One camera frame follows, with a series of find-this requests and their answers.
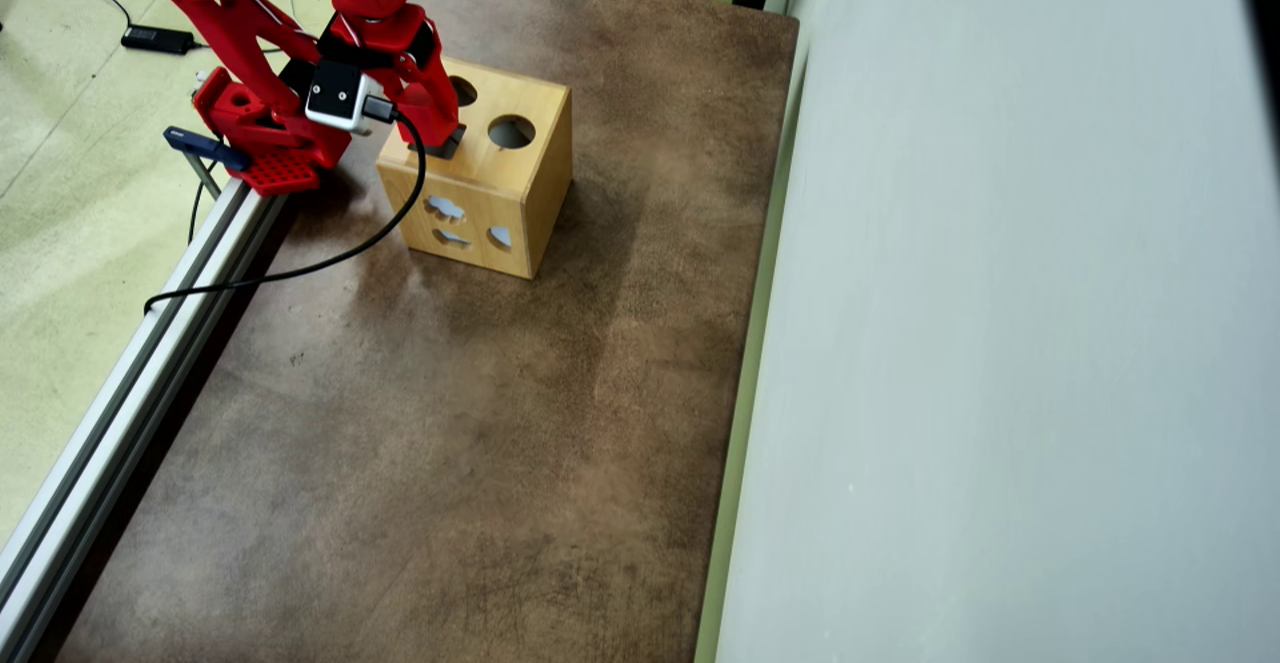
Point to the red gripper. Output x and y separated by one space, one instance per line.
432 93

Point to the wooden shape sorter box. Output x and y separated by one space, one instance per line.
545 193

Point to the blue clamp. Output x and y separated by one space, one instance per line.
205 148

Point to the black power adapter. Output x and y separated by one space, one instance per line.
158 39

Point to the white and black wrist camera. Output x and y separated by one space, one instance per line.
335 95

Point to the aluminium profile rail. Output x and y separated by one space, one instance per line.
100 423

